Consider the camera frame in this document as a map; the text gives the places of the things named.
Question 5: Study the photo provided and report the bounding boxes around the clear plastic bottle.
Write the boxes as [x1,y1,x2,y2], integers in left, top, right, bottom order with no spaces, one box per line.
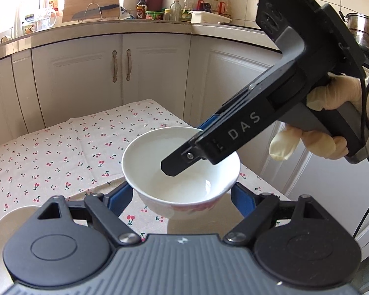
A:
[183,0,194,22]

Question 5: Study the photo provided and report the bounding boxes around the beige kitchen countertop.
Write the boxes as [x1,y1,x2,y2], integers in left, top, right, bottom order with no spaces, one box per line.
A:
[0,17,369,68]

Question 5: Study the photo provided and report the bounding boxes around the clear plastic bag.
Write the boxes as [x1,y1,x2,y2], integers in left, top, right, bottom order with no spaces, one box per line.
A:
[119,5,136,19]

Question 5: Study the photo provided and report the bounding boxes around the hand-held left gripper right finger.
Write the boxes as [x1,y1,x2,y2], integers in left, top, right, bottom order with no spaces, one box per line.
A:
[223,182,328,246]

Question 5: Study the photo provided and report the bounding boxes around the glass pitcher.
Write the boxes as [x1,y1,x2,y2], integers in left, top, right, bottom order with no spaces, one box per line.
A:
[34,8,58,32]

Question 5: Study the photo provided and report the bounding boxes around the bronze cabinet door handle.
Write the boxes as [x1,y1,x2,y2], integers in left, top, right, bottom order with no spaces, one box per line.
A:
[125,48,132,81]
[111,50,119,83]

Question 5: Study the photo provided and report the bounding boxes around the black cable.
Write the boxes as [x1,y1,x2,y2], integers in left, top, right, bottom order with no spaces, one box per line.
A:
[354,46,369,238]

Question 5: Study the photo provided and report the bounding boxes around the cherry print tablecloth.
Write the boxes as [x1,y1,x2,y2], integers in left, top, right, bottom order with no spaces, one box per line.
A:
[0,98,291,237]

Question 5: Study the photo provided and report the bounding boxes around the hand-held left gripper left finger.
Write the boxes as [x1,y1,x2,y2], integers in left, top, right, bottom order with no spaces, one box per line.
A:
[37,181,143,247]

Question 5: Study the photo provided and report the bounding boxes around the kitchen cleaver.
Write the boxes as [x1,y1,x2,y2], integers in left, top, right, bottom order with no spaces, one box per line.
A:
[72,3,119,19]

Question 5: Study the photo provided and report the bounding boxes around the white kitchen cabinet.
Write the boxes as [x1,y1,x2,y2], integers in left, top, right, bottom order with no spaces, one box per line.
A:
[0,32,369,295]

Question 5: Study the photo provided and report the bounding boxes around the white floral bowl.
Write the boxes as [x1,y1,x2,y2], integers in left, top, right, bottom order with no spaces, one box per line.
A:
[121,127,241,220]

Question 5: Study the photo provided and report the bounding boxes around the person's right hand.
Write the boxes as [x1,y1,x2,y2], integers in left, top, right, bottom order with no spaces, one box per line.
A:
[268,74,369,160]

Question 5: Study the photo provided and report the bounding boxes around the clear glass bottle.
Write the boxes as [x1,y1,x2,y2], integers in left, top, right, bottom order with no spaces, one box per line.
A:
[170,0,183,22]

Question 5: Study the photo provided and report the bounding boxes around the wire knife rack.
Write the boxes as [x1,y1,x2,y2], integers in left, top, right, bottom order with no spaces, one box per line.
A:
[78,2,110,23]

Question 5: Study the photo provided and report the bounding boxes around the white plastic container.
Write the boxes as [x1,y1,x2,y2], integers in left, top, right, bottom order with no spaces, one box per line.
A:
[190,10,233,25]

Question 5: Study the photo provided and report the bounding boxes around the glass jar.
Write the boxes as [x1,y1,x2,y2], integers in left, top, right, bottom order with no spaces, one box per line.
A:
[24,14,37,35]

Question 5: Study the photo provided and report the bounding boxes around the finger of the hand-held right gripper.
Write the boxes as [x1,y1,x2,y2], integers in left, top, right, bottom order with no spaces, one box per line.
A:
[198,82,265,133]
[161,97,284,178]

